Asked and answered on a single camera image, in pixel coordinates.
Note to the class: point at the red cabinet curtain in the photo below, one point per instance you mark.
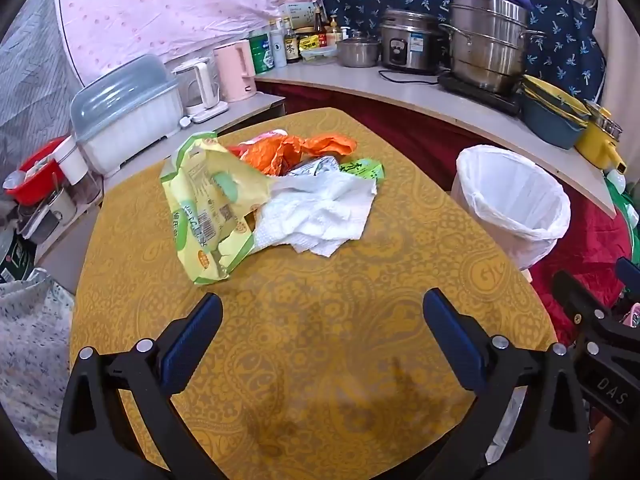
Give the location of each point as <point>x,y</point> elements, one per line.
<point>589,249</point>

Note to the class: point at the black induction cooker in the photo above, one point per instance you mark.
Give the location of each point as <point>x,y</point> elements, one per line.
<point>508,105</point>

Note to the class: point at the soy sauce bottle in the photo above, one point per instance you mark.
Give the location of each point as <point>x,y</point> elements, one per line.
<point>290,42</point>

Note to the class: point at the yellow saucepan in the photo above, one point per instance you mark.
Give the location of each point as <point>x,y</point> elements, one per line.
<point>599,141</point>

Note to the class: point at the pink electric kettle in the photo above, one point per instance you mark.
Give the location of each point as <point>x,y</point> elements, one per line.
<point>236,71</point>

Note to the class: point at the blue floral cloth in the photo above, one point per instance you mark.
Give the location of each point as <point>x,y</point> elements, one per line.
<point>567,56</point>

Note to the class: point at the white lidded container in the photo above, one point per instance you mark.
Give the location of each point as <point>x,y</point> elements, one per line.
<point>70,160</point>

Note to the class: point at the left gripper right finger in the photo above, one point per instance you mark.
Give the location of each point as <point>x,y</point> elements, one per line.
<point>549,438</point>

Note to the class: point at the pink dotted curtain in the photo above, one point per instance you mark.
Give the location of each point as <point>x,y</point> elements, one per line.
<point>101,35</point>

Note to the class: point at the white carton box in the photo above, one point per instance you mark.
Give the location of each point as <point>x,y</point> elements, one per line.
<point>301,14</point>

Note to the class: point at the white dish rack box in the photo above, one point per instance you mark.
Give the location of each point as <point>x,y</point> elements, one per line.
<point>122,113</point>

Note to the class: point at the white lined trash bin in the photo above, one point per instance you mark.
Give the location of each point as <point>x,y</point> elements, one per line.
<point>522,207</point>

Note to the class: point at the large steel steamer pot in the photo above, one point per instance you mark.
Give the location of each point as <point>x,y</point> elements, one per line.
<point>488,42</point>

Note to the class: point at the orange snack wrapper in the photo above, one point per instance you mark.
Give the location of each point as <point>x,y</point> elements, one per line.
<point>278,155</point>

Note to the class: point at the silver foil wrapper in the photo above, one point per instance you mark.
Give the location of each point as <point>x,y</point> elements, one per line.
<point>314,166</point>

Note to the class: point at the white bottle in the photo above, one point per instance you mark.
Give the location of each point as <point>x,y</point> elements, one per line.
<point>277,44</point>

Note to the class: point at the red plastic basket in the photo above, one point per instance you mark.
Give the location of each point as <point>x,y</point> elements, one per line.
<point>44,181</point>

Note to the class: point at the green tea box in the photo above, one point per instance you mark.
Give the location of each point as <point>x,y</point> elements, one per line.
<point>365,168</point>

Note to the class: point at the white glass kettle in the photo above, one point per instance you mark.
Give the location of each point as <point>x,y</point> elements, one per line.
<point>199,91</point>

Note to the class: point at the yellow patterned tablecloth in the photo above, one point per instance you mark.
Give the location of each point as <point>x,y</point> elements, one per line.
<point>324,367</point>

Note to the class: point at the blue yellow basin stack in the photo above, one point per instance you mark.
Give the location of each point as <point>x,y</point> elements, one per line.
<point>552,114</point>

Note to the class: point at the pink paper cup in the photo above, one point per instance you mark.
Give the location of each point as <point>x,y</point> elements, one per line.
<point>263,136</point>

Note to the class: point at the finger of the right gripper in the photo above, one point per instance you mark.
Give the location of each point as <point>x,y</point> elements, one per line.
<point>606,355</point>
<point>628,273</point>

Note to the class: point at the yellow green snack bag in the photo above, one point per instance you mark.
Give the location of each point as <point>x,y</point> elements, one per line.
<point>210,193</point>

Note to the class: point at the small steel pot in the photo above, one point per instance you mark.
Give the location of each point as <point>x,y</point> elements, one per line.
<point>358,52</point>

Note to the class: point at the white paper towel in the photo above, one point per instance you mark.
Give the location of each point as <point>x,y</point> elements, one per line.
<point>315,214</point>

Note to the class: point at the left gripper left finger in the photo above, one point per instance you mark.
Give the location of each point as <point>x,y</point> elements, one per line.
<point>95,437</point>

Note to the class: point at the steel rice cooker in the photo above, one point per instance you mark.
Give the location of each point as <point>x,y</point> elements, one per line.
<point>411,41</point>

